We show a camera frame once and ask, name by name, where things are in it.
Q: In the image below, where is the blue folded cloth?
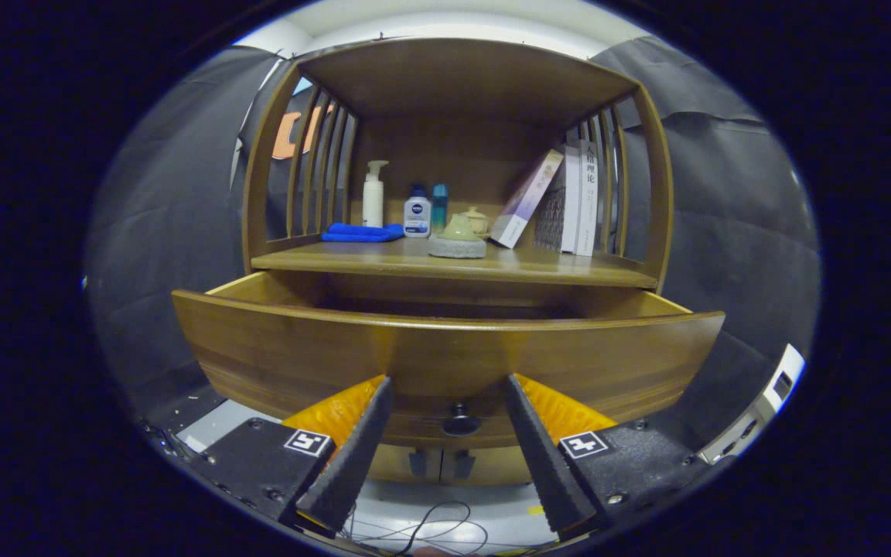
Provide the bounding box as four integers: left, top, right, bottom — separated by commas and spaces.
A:
321, 223, 405, 244

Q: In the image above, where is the white appliance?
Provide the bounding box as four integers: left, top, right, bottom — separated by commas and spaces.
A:
697, 343, 806, 466

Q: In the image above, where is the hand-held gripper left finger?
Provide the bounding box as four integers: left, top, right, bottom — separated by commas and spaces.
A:
183, 375, 394, 538

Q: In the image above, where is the purple and white book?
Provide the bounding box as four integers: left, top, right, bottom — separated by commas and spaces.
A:
490, 149, 565, 249

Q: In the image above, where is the white book black lettering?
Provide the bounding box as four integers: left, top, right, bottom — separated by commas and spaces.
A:
575, 139, 599, 258

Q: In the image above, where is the brown wooden drawer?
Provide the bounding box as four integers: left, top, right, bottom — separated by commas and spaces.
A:
171, 271, 726, 451

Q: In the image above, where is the black floor cable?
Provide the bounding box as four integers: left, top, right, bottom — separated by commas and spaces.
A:
341, 501, 490, 556

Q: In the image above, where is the brown wooden cabinet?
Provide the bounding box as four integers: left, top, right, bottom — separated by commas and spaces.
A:
241, 37, 674, 488

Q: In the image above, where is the white pump bottle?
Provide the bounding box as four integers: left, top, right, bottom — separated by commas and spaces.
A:
362, 160, 390, 228

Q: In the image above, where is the plain white book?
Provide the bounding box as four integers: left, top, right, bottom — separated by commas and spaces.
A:
560, 143, 584, 254

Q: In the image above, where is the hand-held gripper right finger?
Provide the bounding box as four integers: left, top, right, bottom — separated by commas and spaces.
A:
504, 373, 713, 541

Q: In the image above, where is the white bottle blue cap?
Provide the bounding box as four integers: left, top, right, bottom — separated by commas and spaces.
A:
403, 184, 432, 238

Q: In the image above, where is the dark patterned book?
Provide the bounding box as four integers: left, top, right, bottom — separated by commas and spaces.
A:
533, 186, 566, 250

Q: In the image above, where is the pale green dish grey base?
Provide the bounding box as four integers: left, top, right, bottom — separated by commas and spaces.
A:
428, 213, 487, 260

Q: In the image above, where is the wooden countertop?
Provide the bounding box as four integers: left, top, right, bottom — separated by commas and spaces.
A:
251, 232, 659, 291

